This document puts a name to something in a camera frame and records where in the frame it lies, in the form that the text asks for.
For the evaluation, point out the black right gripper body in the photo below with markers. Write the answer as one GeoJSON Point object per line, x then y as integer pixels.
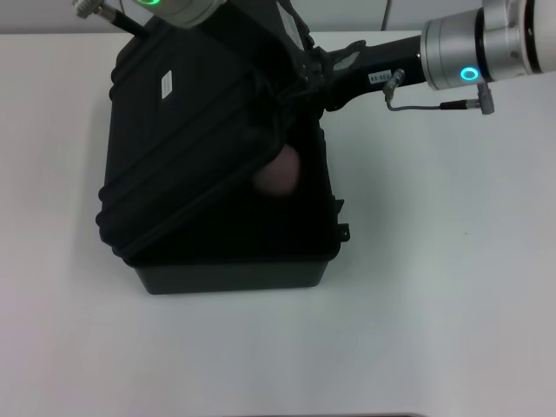
{"type": "Point", "coordinates": [391, 61]}

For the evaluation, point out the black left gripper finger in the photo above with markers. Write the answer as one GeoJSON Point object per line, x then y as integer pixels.
{"type": "Point", "coordinates": [312, 82]}
{"type": "Point", "coordinates": [316, 56]}

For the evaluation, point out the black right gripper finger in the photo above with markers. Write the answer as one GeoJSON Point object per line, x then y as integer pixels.
{"type": "Point", "coordinates": [343, 97]}
{"type": "Point", "coordinates": [347, 50]}

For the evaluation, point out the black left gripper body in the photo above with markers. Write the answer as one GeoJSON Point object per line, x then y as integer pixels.
{"type": "Point", "coordinates": [273, 21]}

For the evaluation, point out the pink fuzzy peach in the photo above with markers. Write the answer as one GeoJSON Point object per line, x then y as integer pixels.
{"type": "Point", "coordinates": [278, 174]}

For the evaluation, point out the black plastic carrying case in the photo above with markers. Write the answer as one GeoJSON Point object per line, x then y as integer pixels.
{"type": "Point", "coordinates": [217, 234]}

